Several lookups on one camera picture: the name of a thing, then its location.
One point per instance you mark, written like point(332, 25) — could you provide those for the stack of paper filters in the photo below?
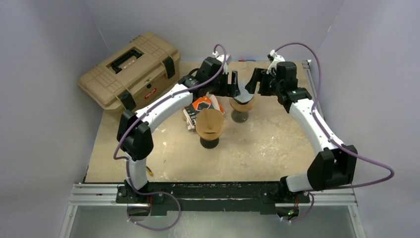
point(190, 118)

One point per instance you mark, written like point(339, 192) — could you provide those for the yellow handled pliers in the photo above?
point(149, 171)

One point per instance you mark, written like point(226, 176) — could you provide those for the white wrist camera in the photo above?
point(227, 59)
point(274, 59)

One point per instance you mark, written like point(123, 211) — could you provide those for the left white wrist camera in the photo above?
point(227, 59)

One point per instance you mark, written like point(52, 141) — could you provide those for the wooden ring dripper holder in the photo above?
point(242, 108)

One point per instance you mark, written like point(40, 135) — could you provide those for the coffee paper filter box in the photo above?
point(205, 102)

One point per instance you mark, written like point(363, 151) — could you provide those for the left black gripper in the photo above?
point(228, 89)

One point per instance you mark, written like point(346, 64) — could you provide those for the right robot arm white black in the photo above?
point(334, 163)

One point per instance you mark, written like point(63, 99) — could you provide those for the brown paper coffee filter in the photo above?
point(209, 121)

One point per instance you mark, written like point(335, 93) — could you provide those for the glass carafe with collar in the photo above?
point(239, 117)

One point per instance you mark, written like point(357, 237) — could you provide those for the wooden dripper stand black base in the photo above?
point(209, 140)

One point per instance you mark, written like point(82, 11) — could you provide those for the red blue pen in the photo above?
point(246, 60)

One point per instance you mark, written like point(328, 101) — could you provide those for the white paper coffee filter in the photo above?
point(244, 96)

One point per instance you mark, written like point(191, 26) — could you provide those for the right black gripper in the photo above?
point(259, 75)

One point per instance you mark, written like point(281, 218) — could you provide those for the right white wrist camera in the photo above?
point(274, 59)

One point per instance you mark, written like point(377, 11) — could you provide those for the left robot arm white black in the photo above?
point(135, 129)

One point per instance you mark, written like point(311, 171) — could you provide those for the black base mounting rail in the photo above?
point(265, 197)

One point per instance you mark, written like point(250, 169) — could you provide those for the tan plastic toolbox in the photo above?
point(134, 76)

